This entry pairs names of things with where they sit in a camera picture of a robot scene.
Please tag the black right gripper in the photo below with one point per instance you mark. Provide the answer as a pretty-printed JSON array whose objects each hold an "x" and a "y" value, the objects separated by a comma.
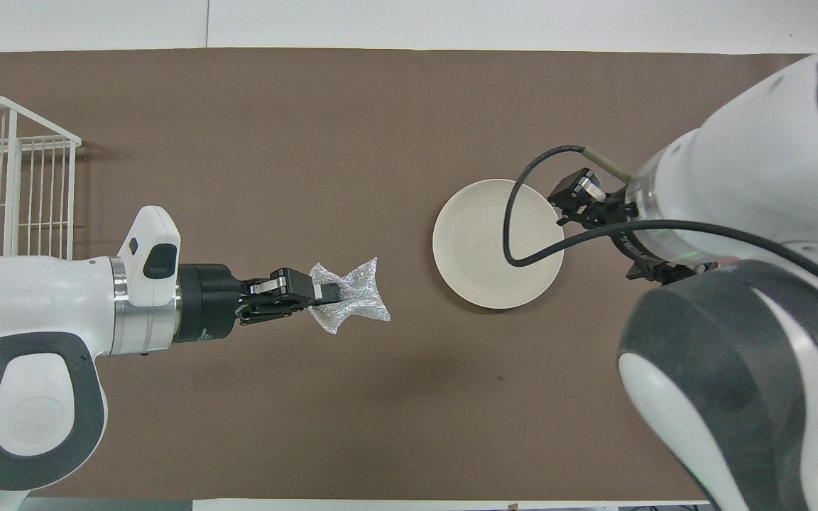
[{"x": 611, "y": 213}]

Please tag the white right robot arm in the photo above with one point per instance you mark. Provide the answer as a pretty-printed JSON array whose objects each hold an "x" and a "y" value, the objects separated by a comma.
[{"x": 750, "y": 177}]

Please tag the cream round plate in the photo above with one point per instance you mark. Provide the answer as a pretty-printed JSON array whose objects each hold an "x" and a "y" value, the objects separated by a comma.
[{"x": 473, "y": 248}]

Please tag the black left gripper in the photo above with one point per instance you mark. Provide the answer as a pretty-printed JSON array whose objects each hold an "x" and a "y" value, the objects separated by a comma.
[{"x": 206, "y": 305}]

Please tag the brown table mat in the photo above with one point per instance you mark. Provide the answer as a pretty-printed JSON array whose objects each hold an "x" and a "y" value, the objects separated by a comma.
[{"x": 309, "y": 142}]

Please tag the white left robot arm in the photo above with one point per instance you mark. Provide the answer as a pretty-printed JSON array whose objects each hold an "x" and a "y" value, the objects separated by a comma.
[{"x": 33, "y": 305}]

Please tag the silver mesh sponge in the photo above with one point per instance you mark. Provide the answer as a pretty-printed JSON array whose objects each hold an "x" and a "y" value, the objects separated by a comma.
[{"x": 359, "y": 291}]

